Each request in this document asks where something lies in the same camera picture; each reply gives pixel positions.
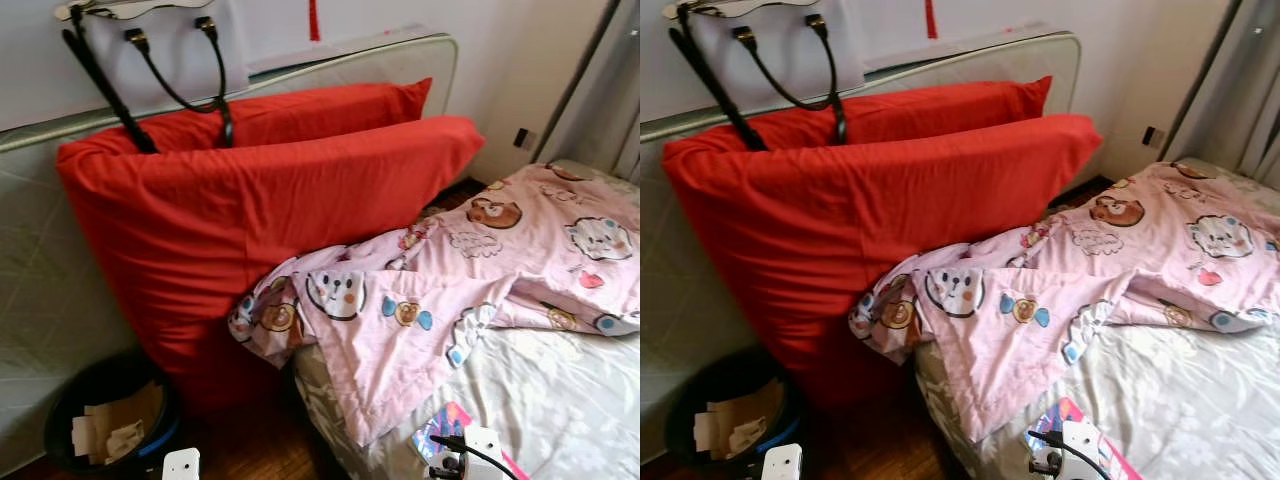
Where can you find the colourful comic book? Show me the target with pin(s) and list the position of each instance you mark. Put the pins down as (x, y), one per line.
(1055, 418)
(440, 425)

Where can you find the grey floral bed sheet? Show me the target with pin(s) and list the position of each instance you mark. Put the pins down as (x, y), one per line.
(1180, 400)
(560, 400)

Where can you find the pink cartoon print blanket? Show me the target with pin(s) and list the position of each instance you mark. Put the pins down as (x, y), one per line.
(1100, 260)
(480, 260)

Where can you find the black round wastebasket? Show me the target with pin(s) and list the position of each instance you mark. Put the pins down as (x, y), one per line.
(95, 375)
(715, 370)

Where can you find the brown paper scraps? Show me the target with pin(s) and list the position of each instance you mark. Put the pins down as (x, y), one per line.
(125, 415)
(745, 412)

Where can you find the red cushion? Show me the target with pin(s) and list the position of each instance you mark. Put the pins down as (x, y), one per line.
(300, 115)
(830, 230)
(920, 112)
(220, 230)

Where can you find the grey curtain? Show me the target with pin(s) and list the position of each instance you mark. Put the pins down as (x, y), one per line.
(600, 90)
(1225, 90)

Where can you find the plastic wrapped pink mattress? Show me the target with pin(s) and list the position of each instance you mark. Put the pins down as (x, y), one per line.
(960, 45)
(340, 50)

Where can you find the red hanging tassel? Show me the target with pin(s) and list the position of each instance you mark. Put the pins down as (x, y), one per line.
(931, 18)
(313, 20)

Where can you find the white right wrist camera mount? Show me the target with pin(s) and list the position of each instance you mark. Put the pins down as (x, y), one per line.
(485, 450)
(1085, 445)

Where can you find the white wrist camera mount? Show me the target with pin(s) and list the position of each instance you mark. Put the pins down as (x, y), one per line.
(181, 465)
(782, 462)
(1085, 445)
(485, 450)

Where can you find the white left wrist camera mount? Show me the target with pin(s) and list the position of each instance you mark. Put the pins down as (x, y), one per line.
(782, 462)
(181, 465)

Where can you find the wall socket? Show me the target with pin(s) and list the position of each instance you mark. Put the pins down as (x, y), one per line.
(1154, 137)
(524, 139)

